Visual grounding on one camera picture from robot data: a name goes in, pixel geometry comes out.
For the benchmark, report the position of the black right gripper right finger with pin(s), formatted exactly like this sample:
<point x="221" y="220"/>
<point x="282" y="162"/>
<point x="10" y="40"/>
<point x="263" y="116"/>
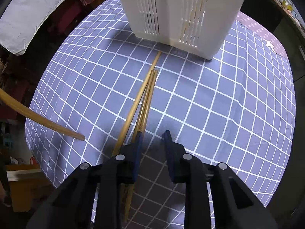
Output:
<point x="187" y="169"/>

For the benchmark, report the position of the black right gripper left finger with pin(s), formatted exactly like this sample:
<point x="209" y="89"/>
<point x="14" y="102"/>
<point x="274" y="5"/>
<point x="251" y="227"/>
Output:
<point x="115" y="172"/>

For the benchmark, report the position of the brown wooden chopstick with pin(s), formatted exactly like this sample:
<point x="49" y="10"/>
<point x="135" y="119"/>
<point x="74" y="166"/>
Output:
<point x="133" y="109"/>
<point x="138" y="137"/>
<point x="134" y="149"/>

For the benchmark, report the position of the light wooden chopstick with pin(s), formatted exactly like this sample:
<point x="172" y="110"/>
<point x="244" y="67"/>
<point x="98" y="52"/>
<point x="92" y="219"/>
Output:
<point x="28" y="113"/>

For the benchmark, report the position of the blue checkered tablecloth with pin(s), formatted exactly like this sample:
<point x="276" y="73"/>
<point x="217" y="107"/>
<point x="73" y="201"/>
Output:
<point x="238" y="108"/>

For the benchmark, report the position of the white slotted utensil holder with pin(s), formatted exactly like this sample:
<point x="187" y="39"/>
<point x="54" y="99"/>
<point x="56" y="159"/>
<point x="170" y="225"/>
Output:
<point x="195" y="26"/>

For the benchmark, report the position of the pink patterned cloth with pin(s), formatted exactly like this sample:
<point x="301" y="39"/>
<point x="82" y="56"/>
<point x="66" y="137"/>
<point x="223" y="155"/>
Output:
<point x="257" y="28"/>

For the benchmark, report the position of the white hanging sheet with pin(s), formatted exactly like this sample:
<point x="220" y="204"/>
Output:
<point x="21" y="21"/>

